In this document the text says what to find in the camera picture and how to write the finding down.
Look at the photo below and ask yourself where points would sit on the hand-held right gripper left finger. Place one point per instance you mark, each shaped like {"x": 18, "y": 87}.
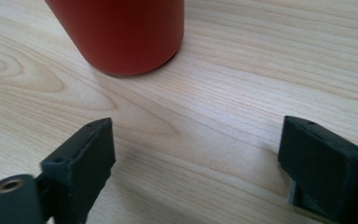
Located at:
{"x": 80, "y": 168}

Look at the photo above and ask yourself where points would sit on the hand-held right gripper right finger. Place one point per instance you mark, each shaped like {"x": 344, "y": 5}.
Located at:
{"x": 323, "y": 168}

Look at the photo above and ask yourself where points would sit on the red cup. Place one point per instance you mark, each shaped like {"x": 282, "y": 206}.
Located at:
{"x": 121, "y": 34}

